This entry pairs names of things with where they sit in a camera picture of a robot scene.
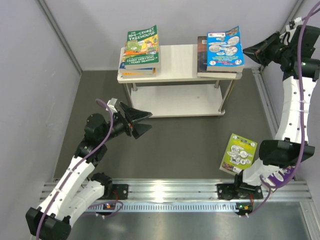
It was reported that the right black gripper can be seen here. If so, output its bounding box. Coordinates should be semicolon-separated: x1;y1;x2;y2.
241;31;293;67

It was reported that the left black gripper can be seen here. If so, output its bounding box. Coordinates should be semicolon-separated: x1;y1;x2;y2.
99;101;152;143

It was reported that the light blue storey treehouse book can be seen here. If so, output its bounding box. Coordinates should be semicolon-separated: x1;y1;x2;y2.
206;26;245;73

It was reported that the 130-storey treehouse book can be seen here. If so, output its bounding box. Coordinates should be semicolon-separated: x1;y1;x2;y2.
118;68;157;79

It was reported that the dark tale of cities book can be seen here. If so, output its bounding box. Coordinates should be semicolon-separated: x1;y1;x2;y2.
197;36;242;80

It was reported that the blue 91-storey treehouse book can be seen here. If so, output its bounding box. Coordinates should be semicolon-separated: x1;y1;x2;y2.
118;47;155;74

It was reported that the green 104-storey treehouse book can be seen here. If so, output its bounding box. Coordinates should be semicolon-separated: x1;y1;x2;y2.
124;25;161;70

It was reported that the lime green cartoon book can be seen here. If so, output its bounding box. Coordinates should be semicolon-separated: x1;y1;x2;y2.
219;133;258;175

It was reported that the purple cartoon book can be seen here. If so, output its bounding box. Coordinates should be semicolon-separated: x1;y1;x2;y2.
264;166;295;192

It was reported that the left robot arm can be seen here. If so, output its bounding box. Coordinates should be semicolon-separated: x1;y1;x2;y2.
25;98;153;240

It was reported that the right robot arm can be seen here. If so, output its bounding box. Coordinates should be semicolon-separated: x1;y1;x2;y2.
233;23;320;199

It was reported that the white two-tier wooden shelf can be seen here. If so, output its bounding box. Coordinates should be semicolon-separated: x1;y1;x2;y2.
117;44;242;118

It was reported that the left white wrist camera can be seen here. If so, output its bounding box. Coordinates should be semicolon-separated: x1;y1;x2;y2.
107;98;119;114

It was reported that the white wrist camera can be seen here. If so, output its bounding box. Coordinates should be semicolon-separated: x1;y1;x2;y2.
107;98;119;114
282;17;303;45

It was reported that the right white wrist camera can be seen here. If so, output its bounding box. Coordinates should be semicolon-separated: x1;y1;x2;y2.
282;17;303;45

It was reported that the aluminium mounting rail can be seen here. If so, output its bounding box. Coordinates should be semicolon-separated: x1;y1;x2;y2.
113;179;313;203

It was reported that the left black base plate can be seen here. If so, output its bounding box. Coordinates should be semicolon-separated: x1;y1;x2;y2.
103;184;129;201

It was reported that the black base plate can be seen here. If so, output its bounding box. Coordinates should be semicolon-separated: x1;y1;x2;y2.
103;184;129;201
216;183;264;201

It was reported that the slotted grey cable duct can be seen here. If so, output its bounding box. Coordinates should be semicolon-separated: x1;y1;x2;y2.
86;202;251;213

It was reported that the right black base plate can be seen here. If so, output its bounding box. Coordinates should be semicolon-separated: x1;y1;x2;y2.
216;183;264;201

